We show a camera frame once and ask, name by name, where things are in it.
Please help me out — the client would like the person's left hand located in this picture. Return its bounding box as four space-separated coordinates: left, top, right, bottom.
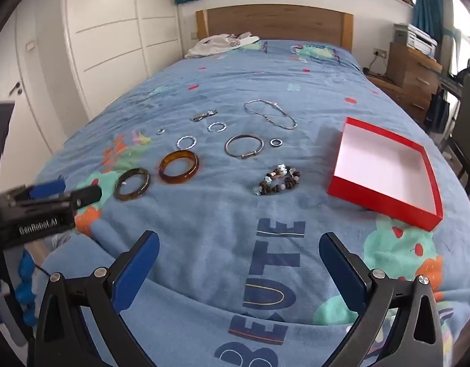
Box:
0 250 39 327

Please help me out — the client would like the silver chain necklace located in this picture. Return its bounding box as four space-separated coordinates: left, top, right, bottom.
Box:
244 99 298 131

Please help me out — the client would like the white printer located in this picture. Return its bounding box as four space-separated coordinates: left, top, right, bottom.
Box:
394 23 438 59

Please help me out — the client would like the red shallow box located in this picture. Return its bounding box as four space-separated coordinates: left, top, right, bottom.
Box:
327 117 444 232

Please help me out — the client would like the short silver link bracelet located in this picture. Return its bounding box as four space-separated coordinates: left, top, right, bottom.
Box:
191 109 219 122

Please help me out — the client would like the white wardrobe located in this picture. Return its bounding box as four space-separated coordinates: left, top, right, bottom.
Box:
65 0 184 121

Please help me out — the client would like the dark blue bag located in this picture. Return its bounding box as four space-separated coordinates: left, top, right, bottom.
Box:
424 88 450 132

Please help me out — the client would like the white garment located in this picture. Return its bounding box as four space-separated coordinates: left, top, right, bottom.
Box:
185 32 260 59

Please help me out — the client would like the amber bangle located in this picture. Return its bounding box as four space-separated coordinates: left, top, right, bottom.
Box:
158 150 200 185

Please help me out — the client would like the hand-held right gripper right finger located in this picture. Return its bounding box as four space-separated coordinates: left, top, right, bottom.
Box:
319 232 455 367

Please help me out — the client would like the twisted silver hoop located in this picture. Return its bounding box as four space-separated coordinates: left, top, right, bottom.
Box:
176 135 198 151

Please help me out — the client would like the brown beaded bracelet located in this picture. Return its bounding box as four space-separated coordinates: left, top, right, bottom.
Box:
252 164 301 195

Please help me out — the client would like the window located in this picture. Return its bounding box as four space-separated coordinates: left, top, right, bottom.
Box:
451 0 470 77

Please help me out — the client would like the white door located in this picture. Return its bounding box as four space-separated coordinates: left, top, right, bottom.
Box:
0 8 68 184

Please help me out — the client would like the thin silver bangle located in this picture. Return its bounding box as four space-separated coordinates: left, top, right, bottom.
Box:
225 134 263 159

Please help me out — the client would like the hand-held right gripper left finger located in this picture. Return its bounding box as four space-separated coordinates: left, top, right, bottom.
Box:
29 230 160 367

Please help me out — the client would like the low wooden nightstand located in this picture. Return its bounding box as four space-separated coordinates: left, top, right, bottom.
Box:
367 74 404 102

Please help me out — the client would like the grey chair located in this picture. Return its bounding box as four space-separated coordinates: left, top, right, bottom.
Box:
445 59 470 195

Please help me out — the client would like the long teal curtain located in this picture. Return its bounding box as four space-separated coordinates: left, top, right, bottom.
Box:
413 0 444 41

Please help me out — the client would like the wooden dresser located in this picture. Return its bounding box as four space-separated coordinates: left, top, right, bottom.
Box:
386 41 443 113

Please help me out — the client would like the dark brown bangle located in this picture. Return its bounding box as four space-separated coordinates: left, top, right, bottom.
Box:
113 167 151 202

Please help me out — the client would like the wooden headboard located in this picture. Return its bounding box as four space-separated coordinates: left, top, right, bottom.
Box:
196 8 354 51

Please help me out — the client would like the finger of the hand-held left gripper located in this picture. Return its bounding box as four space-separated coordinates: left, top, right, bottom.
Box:
4 179 67 202
65 184 103 211

